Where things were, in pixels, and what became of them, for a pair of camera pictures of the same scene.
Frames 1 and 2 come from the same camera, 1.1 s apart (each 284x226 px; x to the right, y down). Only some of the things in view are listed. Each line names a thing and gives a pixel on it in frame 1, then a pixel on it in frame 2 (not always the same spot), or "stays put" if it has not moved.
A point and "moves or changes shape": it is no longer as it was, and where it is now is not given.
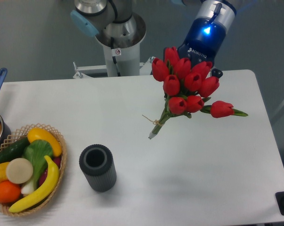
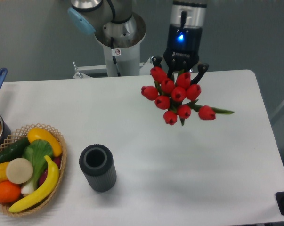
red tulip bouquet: (186, 87) moves or changes shape
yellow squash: (38, 133) stays put
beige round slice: (19, 171) stays put
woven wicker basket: (15, 137) stays put
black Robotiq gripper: (204, 39) to (183, 46)
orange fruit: (6, 191) stays put
